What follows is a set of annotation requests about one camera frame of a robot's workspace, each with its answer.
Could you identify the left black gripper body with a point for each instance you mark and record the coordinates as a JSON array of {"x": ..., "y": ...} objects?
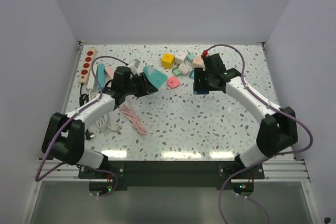
[{"x": 136, "y": 85}]

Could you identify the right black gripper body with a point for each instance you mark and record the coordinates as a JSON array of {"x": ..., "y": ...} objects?
[{"x": 208, "y": 83}]

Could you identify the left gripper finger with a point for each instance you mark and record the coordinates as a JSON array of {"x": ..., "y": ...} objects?
[
  {"x": 147, "y": 83},
  {"x": 147, "y": 91}
]

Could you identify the teal power strip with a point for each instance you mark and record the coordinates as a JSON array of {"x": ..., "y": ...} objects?
[
  {"x": 101, "y": 76},
  {"x": 155, "y": 77}
]

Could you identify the peach starfish cube adapter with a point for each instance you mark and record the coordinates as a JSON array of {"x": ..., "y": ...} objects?
[{"x": 197, "y": 62}]

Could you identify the white square plug adapter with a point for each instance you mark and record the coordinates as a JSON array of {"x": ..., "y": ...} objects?
[{"x": 184, "y": 69}]

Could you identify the teal cube plug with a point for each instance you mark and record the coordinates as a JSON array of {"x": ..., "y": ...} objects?
[{"x": 190, "y": 58}]

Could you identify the white green cube adapter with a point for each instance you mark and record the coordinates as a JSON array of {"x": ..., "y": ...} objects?
[{"x": 176, "y": 72}]

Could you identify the pink cube adapter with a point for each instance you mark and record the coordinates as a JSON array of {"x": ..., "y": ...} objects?
[{"x": 173, "y": 82}]

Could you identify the white cartoon cube adapter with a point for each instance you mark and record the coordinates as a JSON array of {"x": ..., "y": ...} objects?
[{"x": 180, "y": 57}]

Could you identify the yellow cube plug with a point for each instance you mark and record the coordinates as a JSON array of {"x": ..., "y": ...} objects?
[{"x": 167, "y": 61}]

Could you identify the beige red power strip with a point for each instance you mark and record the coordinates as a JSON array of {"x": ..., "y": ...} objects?
[{"x": 89, "y": 56}]

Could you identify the dark blue cube adapter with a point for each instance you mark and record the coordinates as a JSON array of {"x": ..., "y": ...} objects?
[{"x": 201, "y": 92}]

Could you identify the white pink power strip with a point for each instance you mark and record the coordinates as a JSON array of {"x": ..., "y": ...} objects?
[{"x": 109, "y": 72}]

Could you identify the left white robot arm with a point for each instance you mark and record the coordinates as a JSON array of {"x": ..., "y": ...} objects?
[{"x": 65, "y": 136}]

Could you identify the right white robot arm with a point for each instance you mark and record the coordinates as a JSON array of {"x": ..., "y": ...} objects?
[{"x": 277, "y": 127}]

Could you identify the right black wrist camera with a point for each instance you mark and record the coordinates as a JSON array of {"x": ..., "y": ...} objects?
[{"x": 213, "y": 63}]

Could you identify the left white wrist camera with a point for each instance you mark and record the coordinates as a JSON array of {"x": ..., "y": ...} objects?
[{"x": 134, "y": 66}]

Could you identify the aluminium front rail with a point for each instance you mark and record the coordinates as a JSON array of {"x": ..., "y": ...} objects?
[{"x": 274, "y": 171}]

